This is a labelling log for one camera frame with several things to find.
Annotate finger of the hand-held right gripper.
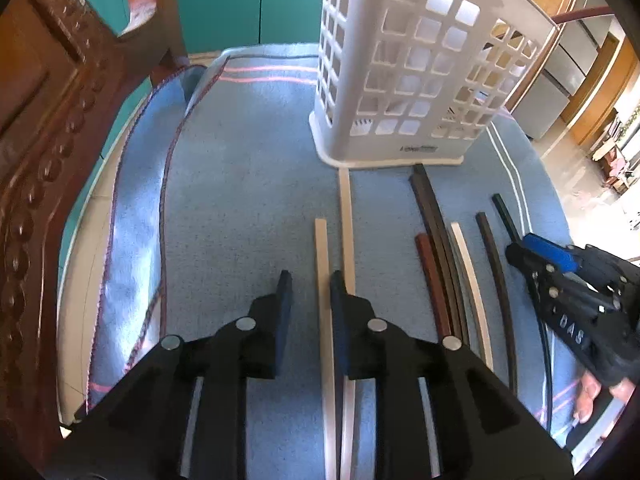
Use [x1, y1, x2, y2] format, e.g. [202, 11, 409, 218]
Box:
[505, 241, 562, 307]
[522, 233, 582, 273]

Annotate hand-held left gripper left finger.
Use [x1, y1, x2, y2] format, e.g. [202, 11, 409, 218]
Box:
[45, 270, 293, 480]

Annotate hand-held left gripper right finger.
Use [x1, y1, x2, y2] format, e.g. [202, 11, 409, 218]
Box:
[329, 270, 576, 480]

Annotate black chopstick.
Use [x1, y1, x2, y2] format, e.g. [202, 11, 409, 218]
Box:
[492, 193, 553, 433]

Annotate beige wooden chopstick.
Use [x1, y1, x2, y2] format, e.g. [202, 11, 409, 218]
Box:
[339, 167, 357, 480]
[314, 218, 337, 480]

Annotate white plastic lattice basket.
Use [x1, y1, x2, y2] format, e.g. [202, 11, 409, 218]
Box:
[309, 0, 558, 167]

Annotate person's right hand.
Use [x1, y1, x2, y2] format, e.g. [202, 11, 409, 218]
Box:
[572, 371, 635, 423]

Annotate dark brown chopstick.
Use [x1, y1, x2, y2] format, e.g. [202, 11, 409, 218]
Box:
[410, 172, 460, 337]
[415, 164, 471, 347]
[475, 212, 518, 393]

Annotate cream white chopstick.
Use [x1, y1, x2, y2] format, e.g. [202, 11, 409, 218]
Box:
[450, 221, 494, 372]

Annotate reddish brown chopstick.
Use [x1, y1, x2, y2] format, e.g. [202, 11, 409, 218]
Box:
[415, 233, 453, 337]

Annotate blue striped towel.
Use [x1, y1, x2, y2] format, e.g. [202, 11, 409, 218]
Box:
[87, 42, 573, 480]

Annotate grey refrigerator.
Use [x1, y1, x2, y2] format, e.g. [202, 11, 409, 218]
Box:
[515, 5, 621, 142]

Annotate teal kitchen base cabinets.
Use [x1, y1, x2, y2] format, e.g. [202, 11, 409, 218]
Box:
[65, 0, 328, 56]

